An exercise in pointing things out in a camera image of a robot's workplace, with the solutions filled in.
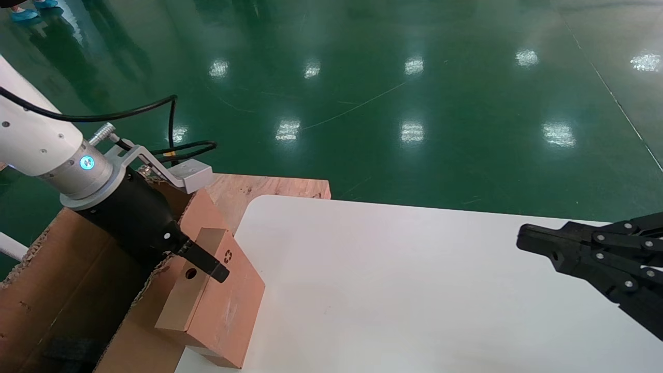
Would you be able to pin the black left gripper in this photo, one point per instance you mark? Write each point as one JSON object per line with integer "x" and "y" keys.
{"x": 134, "y": 217}

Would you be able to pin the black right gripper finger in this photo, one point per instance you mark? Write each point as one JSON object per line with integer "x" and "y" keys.
{"x": 621, "y": 235}
{"x": 621, "y": 280}

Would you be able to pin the small brown cardboard box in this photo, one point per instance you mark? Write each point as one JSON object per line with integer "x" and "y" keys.
{"x": 228, "y": 311}

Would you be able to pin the large open cardboard box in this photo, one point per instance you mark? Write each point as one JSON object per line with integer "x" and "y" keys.
{"x": 31, "y": 280}

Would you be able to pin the wooden pallet board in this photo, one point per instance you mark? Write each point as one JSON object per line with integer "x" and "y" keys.
{"x": 269, "y": 186}

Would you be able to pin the white tube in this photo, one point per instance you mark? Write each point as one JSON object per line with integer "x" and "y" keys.
{"x": 10, "y": 246}

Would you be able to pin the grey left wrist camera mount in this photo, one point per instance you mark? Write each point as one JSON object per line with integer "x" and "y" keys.
{"x": 194, "y": 176}

